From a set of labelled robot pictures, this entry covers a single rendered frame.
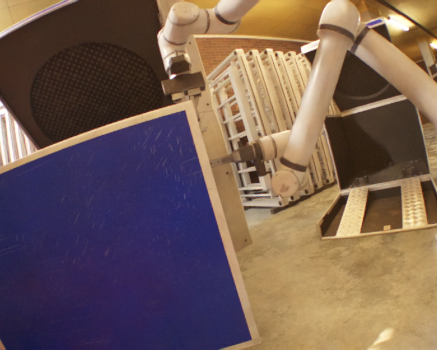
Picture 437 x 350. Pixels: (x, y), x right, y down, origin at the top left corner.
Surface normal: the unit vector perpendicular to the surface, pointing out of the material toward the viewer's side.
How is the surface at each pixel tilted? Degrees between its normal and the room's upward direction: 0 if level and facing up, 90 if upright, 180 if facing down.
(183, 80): 80
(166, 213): 90
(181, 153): 90
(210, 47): 90
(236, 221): 90
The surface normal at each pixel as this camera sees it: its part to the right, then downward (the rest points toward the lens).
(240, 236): 0.45, -0.09
